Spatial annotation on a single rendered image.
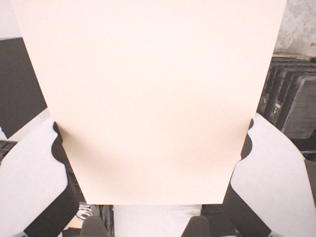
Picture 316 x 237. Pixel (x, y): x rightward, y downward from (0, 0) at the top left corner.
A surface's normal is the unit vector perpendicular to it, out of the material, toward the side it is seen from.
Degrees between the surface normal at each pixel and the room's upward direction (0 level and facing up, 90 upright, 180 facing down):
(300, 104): 0
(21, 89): 90
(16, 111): 90
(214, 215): 90
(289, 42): 0
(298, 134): 0
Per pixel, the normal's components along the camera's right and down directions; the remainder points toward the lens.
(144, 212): 0.00, 0.50
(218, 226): -0.02, -0.86
